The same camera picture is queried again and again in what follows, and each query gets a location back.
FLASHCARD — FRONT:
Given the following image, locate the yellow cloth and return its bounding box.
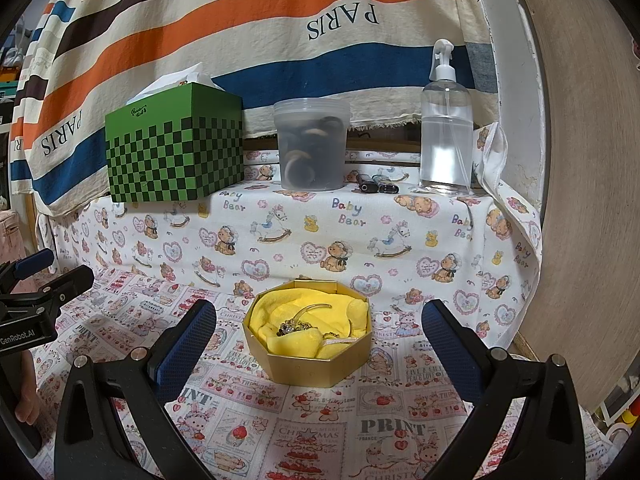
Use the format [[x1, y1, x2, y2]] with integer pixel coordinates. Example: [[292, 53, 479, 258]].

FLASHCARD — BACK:
[[248, 285, 371, 361]]

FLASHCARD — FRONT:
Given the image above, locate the green checkered tissue box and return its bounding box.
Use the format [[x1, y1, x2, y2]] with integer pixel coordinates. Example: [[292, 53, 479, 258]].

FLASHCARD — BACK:
[[105, 82, 246, 203]]

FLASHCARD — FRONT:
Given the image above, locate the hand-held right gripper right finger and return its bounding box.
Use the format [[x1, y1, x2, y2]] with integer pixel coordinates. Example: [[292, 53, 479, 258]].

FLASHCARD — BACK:
[[421, 299, 586, 480]]

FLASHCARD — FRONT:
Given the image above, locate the wooden board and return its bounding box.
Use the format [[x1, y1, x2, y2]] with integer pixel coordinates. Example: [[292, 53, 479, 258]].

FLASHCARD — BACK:
[[500, 0, 640, 416]]

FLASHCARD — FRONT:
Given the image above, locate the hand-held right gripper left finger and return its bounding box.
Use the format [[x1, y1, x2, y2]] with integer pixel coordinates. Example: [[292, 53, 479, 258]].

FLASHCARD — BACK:
[[54, 300, 218, 480]]

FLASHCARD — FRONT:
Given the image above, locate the striped cloth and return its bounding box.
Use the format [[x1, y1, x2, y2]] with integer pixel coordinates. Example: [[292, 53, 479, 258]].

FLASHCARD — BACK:
[[10, 0, 501, 216]]

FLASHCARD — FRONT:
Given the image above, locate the red print tablecloth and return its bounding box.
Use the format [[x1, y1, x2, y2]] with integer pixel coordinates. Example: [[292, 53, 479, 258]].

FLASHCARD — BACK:
[[15, 265, 616, 480]]

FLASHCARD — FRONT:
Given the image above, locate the bear print cloth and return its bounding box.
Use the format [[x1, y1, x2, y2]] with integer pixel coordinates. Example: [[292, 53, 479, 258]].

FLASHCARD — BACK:
[[37, 122, 543, 321]]

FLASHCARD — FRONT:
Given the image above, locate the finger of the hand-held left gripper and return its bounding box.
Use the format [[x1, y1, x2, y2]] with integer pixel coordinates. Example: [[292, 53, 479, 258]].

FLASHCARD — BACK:
[[35, 265, 96, 307], [0, 248, 56, 292]]

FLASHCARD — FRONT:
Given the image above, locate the person's left hand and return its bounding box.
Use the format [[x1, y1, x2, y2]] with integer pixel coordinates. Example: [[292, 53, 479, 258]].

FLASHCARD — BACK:
[[12, 355, 42, 427]]

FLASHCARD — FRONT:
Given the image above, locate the pink bag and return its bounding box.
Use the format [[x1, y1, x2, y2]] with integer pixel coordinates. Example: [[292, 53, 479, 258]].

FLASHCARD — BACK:
[[0, 210, 28, 261]]

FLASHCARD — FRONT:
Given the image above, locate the clear plastic container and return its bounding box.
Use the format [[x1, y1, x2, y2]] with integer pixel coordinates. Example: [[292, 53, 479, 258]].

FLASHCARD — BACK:
[[272, 98, 351, 192]]

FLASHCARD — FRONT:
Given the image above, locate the white tissue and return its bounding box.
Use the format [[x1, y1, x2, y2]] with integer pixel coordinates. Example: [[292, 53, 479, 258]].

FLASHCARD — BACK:
[[132, 62, 217, 98]]

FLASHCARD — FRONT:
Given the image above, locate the tan bangle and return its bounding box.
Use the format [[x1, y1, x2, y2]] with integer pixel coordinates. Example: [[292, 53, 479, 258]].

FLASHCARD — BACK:
[[281, 146, 317, 187]]

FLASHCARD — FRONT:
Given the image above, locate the white door frame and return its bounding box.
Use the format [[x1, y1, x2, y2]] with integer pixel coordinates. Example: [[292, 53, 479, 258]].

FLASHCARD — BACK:
[[465, 0, 548, 216]]

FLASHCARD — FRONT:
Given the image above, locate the yellow object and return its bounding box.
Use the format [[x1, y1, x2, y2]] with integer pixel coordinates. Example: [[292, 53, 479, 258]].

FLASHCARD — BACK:
[[242, 279, 373, 387]]

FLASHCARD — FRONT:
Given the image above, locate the silver bangle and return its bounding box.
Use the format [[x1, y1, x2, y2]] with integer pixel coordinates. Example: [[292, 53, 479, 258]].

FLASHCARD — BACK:
[[290, 302, 333, 329]]

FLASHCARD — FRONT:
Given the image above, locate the clear spray bottle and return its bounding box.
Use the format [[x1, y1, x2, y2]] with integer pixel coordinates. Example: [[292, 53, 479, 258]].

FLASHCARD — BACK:
[[420, 39, 475, 196]]

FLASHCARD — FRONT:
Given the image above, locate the pile of jewelry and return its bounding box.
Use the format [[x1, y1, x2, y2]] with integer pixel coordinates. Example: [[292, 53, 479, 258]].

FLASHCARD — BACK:
[[276, 321, 322, 339]]

